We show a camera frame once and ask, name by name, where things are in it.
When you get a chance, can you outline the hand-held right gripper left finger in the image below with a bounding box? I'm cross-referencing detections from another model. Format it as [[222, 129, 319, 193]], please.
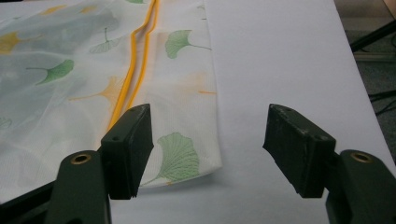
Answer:
[[50, 103, 155, 224]]

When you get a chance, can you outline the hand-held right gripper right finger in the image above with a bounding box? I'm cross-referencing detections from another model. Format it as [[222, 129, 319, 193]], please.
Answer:
[[262, 104, 396, 224]]

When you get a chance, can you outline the white leaf-print mesh laundry bag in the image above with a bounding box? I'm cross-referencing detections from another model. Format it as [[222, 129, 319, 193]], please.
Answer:
[[0, 0, 223, 196]]

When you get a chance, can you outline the black metal stand leg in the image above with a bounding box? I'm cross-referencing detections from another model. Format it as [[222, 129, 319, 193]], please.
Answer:
[[350, 20, 396, 53]]

